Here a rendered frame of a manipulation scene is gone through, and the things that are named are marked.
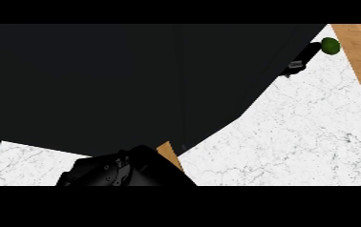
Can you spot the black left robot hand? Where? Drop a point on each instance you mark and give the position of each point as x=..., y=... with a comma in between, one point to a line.
x=126, y=172

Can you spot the brown wooden cabinet body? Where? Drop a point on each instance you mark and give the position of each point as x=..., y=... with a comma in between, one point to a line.
x=170, y=156

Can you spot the large dark grey cabinet door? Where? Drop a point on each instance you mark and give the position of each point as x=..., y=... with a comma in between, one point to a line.
x=103, y=84

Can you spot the dark wine bottle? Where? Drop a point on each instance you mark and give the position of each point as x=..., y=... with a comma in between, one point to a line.
x=300, y=60

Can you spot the green round fruit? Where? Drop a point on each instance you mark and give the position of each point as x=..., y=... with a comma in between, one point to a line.
x=330, y=45

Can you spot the brown wooden board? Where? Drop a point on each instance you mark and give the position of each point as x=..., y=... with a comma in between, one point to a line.
x=351, y=43

